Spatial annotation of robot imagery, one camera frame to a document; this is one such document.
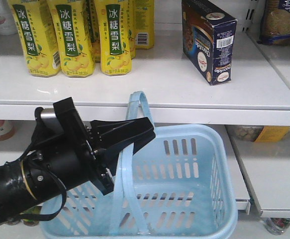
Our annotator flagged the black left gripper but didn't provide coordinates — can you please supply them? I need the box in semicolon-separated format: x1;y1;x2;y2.
34;97;156;195

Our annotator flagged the light blue plastic basket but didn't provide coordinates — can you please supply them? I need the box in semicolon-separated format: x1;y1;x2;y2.
39;91;238;239

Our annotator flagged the dark blue cookie box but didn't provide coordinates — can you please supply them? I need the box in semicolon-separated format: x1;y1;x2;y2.
182;0;237;86

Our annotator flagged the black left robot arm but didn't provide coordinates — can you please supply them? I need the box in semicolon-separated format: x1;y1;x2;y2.
0;98;155;225

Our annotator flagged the orange juice bottle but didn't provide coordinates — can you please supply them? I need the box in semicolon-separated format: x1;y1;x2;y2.
0;120;15;141

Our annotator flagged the yellow pear drink bottle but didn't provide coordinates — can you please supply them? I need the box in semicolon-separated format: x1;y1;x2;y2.
7;0;61;77

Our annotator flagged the yellow biscuit package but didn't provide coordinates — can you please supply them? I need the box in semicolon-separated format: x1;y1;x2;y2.
226;125;290;142

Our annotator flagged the white pink drink bottle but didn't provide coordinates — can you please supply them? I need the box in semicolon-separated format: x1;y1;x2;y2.
0;0;17;35

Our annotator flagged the jar on bottom shelf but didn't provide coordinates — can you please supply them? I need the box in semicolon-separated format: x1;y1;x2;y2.
264;218;290;236

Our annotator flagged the blue cracker package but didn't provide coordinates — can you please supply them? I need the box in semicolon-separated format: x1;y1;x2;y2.
260;0;290;45

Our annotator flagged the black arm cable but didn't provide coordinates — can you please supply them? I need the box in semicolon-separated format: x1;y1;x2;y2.
9;141;67;222

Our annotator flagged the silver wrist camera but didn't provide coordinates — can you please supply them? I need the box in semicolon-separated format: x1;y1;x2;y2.
34;107;63;132

